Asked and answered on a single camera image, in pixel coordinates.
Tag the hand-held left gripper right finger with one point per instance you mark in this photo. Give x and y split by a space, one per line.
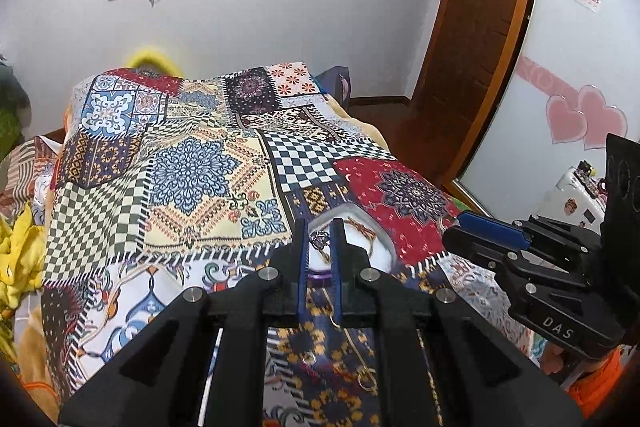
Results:
336 279

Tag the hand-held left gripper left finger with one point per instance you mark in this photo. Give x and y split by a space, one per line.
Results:
301 279

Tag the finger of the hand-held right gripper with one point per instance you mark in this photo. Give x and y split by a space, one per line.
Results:
487 227
470 242

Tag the white jewelry dish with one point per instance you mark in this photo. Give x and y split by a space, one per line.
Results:
382 242

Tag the orange sleeved right forearm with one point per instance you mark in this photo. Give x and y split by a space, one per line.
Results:
597 382

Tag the person's right hand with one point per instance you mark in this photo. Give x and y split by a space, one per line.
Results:
554 354

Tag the white suitcase with stickers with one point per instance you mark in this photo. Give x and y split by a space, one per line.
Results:
580 197

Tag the small pink heart sticker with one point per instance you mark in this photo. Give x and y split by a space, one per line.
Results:
565 119

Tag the patchwork printed blanket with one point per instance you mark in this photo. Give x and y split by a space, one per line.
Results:
200 167

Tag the large pink heart sticker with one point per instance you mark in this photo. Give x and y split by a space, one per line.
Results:
605 122

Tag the brown wooden door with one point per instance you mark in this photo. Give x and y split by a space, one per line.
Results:
470 47

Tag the dark blue cloth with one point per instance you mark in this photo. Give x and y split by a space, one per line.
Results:
337 82

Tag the yellow pillow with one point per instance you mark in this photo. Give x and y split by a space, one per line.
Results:
150 59

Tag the yellow cloth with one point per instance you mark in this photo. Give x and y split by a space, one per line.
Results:
20 267

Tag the striped cloth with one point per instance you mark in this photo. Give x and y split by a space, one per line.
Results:
30 172

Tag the green cloth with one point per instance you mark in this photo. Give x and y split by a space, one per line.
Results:
10 122

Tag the pink stripe wall sticker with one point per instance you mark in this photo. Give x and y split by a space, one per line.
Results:
542 77

